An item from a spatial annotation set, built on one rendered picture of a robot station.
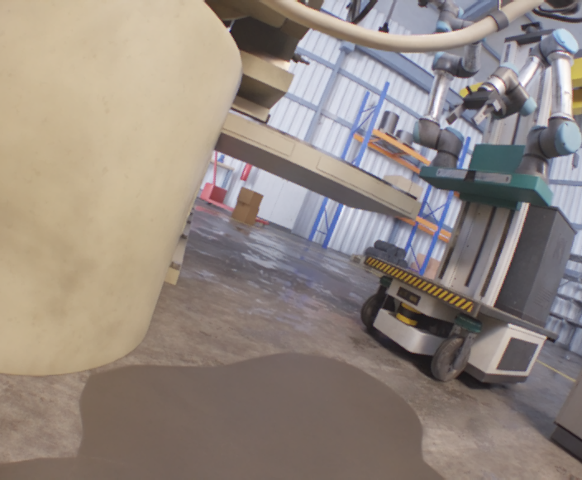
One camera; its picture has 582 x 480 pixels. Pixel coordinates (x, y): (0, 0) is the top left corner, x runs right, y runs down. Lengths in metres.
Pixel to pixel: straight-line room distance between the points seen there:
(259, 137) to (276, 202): 6.42
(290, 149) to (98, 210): 1.34
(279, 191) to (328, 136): 2.12
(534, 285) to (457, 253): 0.40
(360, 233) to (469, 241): 7.92
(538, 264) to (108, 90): 1.58
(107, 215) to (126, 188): 0.04
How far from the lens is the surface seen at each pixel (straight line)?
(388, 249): 8.59
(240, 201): 5.57
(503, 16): 0.80
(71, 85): 0.44
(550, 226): 1.66
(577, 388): 1.27
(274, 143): 1.69
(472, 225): 1.73
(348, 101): 9.51
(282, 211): 8.10
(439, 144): 1.76
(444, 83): 1.87
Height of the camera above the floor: 0.34
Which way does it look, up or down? 3 degrees down
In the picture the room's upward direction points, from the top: 22 degrees clockwise
